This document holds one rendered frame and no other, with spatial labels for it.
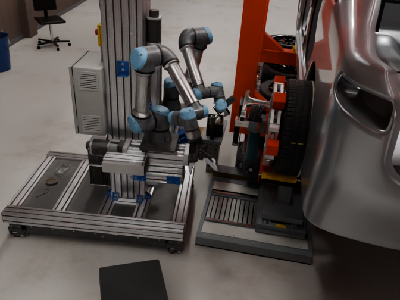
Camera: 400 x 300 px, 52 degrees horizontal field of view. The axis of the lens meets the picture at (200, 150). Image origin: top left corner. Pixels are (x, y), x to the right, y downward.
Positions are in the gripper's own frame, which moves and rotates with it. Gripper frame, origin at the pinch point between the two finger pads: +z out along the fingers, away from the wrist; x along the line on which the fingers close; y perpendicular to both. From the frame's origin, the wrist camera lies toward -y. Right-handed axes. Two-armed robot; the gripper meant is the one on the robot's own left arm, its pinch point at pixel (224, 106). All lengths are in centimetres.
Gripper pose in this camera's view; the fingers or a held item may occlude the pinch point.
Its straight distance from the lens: 298.8
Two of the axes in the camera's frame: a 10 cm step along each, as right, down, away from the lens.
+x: 6.0, 8.0, 0.0
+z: 0.7, -0.6, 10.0
